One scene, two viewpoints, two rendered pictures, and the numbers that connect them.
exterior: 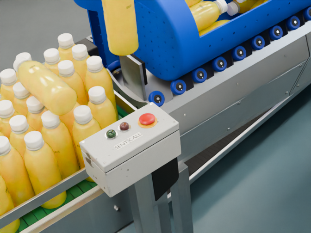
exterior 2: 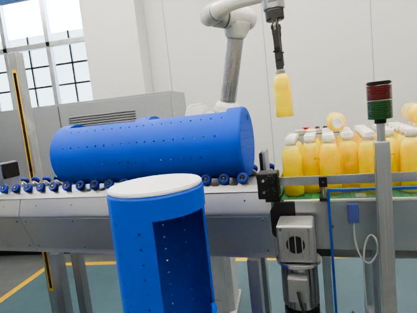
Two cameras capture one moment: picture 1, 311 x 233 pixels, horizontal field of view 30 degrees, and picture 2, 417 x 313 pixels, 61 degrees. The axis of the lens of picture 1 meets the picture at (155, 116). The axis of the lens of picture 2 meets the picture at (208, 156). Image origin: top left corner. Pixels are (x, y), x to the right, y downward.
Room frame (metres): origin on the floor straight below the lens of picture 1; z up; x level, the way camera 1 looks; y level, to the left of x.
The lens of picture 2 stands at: (2.36, 1.01, 1.23)
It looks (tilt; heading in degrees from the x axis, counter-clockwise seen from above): 7 degrees down; 231
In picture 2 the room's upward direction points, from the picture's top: 6 degrees counter-clockwise
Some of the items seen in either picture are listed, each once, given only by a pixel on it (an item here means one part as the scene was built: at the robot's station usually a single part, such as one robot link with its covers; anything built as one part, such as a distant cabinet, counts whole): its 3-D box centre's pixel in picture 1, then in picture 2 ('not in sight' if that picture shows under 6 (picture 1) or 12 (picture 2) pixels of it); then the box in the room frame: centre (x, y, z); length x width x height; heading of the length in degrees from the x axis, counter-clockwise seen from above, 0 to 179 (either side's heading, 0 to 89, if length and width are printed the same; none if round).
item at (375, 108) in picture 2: not in sight; (380, 109); (1.39, 0.56, 1.18); 0.06 x 0.06 x 0.05
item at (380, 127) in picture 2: not in sight; (380, 111); (1.39, 0.56, 1.18); 0.06 x 0.06 x 0.16
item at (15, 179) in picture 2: not in sight; (10, 176); (2.00, -1.08, 1.00); 0.10 x 0.04 x 0.15; 33
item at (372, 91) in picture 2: not in sight; (378, 92); (1.39, 0.56, 1.23); 0.06 x 0.06 x 0.04
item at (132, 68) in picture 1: (134, 73); (264, 165); (1.29, 0.04, 0.99); 0.10 x 0.02 x 0.12; 33
